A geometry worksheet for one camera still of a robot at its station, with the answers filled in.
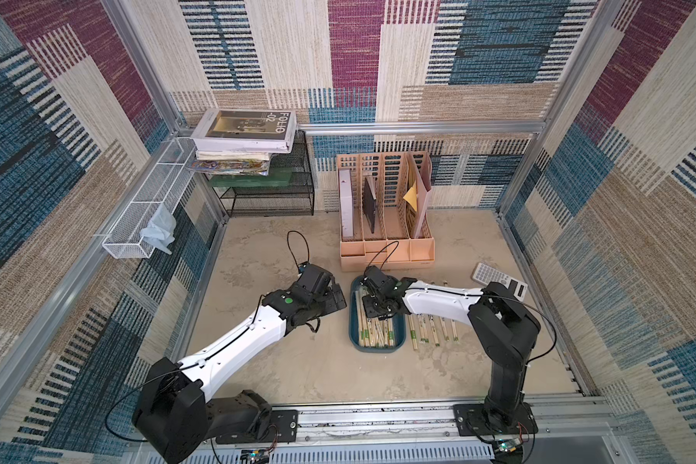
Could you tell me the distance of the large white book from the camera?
83cm

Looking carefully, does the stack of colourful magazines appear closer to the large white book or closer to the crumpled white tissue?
the large white book

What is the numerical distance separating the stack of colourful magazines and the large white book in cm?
2

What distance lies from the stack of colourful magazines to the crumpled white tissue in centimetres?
17

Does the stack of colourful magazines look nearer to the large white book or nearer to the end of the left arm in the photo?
the large white book

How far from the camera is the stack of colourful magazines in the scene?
82cm

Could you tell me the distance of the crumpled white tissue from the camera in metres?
0.67
